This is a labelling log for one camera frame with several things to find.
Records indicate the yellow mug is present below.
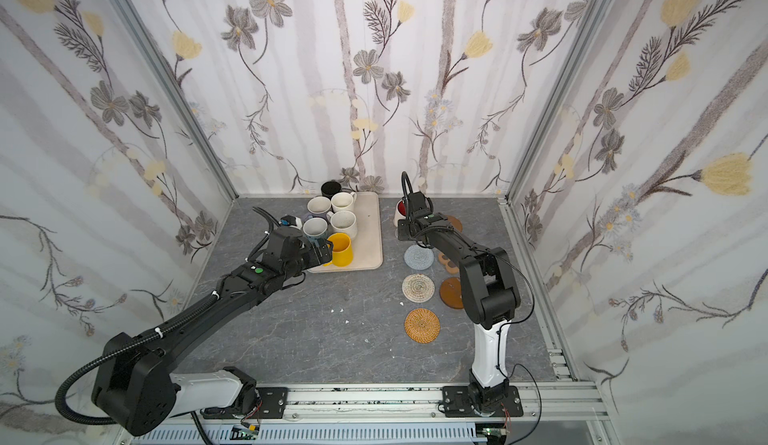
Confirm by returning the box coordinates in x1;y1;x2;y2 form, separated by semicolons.
328;232;354;268

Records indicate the white mug red inside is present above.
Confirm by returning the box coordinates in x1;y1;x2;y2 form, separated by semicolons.
393;200;406;228

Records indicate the blue patterned mug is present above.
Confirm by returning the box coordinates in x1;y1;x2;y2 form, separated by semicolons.
302;217;330;244

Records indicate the speckled white mug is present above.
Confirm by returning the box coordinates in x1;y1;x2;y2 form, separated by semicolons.
330;210;358;240

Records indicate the plain wooden round coaster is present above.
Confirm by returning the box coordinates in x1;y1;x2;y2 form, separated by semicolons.
447;215;463;232

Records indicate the light blue woven coaster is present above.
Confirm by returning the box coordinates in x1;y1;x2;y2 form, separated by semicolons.
403;245;434;270

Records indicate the brown paw cork coaster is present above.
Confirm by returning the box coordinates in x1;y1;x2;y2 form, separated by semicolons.
438;252;459;275

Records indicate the multicolour woven round coaster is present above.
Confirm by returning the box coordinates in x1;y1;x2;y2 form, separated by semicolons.
401;274;435;303

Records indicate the glossy brown round coaster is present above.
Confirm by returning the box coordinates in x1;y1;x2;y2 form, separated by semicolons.
439;277;464;310

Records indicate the wicker rattan round coaster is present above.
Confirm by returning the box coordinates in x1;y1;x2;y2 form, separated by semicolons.
404;308;441;344

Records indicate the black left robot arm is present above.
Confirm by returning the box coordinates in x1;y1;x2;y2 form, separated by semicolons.
54;226;333;437

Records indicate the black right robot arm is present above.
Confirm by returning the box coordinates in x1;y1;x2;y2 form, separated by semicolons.
397;187;521;414

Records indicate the beige rectangular serving tray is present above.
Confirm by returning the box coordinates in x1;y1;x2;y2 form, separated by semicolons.
310;192;383;273

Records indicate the white mug grey rim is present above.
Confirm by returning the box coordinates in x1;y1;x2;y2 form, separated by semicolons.
307;196;332;219

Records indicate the plain white mug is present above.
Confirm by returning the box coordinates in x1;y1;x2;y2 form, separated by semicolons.
331;191;357;212

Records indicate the black mug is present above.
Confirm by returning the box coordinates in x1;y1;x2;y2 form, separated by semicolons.
320;180;343;199

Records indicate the left black corrugated cable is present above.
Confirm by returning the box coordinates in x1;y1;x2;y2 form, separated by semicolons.
245;206;283;263

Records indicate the white ventilated cable duct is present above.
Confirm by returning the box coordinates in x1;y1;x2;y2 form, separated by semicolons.
134;423;496;445

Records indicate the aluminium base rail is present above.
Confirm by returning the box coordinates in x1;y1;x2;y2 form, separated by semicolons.
113;383;619;445

